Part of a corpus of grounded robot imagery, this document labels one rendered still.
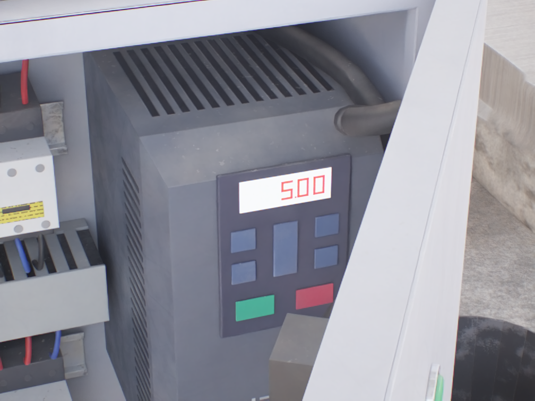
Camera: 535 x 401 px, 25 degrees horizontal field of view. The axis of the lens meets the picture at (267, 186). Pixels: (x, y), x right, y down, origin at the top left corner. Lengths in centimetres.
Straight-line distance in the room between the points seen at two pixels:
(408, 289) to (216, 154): 28
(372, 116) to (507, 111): 233
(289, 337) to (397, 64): 22
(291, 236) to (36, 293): 18
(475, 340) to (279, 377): 164
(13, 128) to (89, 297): 12
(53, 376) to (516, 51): 224
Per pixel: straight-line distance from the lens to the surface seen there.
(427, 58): 48
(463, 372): 210
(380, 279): 34
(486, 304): 257
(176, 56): 69
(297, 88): 65
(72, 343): 83
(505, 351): 208
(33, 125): 68
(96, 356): 84
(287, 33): 69
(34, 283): 72
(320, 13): 56
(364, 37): 67
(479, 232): 282
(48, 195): 67
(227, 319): 63
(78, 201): 77
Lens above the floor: 143
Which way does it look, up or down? 29 degrees down
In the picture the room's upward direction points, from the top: straight up
